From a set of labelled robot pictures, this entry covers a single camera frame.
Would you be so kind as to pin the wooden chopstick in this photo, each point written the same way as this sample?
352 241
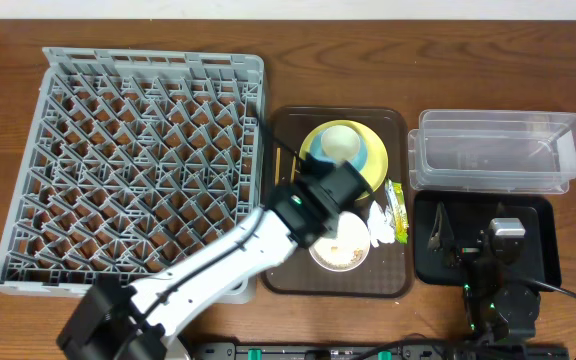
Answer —
293 168
277 166

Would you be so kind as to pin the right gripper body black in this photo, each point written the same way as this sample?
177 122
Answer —
480 278

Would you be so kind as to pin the brown plastic serving tray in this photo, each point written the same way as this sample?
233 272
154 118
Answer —
387 271

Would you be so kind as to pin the yellow-green plate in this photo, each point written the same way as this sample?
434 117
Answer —
376 167

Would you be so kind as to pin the clear plastic bin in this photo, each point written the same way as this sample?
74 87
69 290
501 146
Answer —
493 151

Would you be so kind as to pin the white bowl with food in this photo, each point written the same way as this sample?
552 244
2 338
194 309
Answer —
347 249

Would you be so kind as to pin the crumpled white tissue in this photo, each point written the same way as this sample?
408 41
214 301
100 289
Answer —
380 224

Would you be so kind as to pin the green snack wrapper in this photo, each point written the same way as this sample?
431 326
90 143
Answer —
396 200

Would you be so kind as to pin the grey plastic dish rack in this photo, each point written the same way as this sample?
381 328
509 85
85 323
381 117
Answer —
135 160

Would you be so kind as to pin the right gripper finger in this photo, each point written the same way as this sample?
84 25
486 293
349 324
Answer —
442 236
500 211

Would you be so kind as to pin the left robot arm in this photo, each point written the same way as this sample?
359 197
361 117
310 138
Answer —
143 319

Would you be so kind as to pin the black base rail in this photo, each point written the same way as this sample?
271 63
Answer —
231 351

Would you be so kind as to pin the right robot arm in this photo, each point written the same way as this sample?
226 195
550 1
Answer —
499 310

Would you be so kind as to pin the white upturned cup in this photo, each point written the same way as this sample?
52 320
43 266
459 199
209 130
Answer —
340 143

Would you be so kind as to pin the black plastic waste tray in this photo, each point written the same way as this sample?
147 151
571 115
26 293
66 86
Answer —
469 214

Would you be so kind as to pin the light blue saucer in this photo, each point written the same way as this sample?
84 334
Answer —
358 162

